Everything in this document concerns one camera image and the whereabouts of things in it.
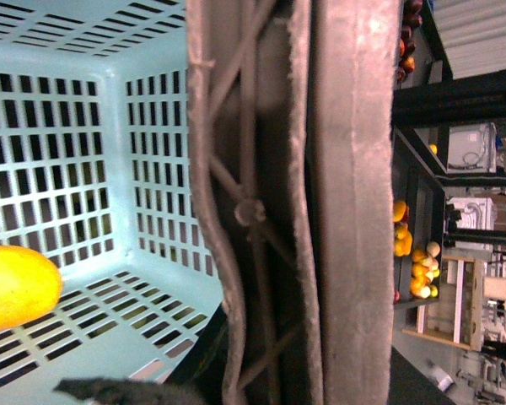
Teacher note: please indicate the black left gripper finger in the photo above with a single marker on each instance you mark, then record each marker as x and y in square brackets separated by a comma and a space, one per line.
[114, 391]

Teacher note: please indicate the grey basket handle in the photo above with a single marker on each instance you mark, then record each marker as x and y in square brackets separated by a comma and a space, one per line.
[290, 120]

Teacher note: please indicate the yellow mango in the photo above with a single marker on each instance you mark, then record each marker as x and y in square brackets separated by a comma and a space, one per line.
[30, 286]

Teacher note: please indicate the light blue plastic basket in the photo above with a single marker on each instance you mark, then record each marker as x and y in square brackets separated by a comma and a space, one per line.
[94, 175]

